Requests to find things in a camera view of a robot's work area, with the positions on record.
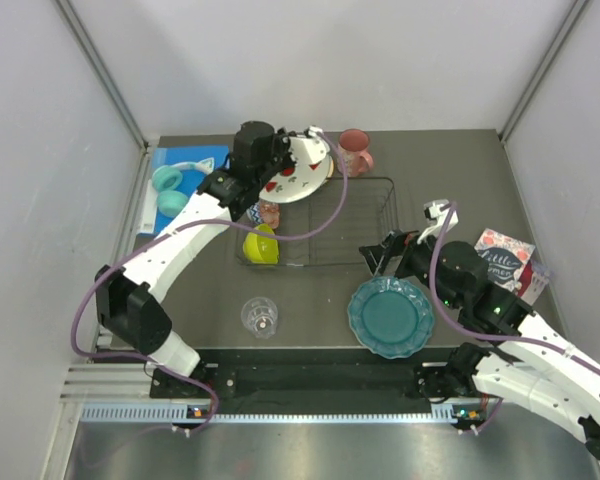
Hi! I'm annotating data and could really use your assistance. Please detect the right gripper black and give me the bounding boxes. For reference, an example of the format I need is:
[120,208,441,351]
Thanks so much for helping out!
[359,225,461,310]

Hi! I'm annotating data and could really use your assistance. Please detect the orange blue patterned bowl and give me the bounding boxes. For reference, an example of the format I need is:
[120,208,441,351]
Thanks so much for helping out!
[247,200,280,230]

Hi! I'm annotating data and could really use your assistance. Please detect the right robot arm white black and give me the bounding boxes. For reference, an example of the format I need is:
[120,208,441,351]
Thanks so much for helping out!
[359,230,600,462]

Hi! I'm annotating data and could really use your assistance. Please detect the black wire dish rack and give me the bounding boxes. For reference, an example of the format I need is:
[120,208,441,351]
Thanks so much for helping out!
[237,175,397,267]

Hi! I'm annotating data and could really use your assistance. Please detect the Little Women book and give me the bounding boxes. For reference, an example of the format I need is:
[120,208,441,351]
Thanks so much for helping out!
[475,228,536,291]

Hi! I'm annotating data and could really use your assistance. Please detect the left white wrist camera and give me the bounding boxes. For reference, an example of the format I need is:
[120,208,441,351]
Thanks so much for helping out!
[289,126,330,166]

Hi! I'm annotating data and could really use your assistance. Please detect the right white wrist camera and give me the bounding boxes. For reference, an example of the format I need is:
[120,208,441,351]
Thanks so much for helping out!
[417,199,459,244]

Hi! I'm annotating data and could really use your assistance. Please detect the teal cat ear headphones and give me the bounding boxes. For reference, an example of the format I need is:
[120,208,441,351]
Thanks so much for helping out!
[151,157,215,218]

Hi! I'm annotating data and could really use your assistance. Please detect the teal scalloped plate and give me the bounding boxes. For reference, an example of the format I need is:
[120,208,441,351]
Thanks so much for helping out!
[347,276,435,360]

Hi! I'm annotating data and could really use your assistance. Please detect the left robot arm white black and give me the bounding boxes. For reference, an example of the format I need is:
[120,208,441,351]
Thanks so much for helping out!
[95,121,301,397]

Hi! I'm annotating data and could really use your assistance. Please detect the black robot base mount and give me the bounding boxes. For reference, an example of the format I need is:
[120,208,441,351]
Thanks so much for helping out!
[149,343,485,414]

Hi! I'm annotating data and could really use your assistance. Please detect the lime green bowl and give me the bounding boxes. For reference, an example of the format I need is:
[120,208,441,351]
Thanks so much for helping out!
[242,224,279,265]

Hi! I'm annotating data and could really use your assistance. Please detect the peach bird plate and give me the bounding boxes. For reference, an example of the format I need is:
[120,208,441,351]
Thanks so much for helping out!
[325,155,335,180]

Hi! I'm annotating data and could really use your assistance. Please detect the clear drinking glass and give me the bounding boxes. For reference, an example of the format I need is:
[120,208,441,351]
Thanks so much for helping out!
[240,297,278,339]

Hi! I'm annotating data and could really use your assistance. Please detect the white slotted cable duct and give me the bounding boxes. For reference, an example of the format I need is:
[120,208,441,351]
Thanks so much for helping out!
[80,403,458,425]

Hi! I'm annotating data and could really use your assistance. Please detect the pink mug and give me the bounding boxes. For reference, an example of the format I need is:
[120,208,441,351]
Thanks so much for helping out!
[338,129,374,177]

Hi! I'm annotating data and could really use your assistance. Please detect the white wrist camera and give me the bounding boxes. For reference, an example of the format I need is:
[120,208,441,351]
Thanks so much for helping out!
[417,199,459,244]
[289,126,330,166]

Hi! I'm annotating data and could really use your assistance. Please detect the watermelon pattern plate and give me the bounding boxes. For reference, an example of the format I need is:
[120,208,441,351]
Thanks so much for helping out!
[259,157,329,204]

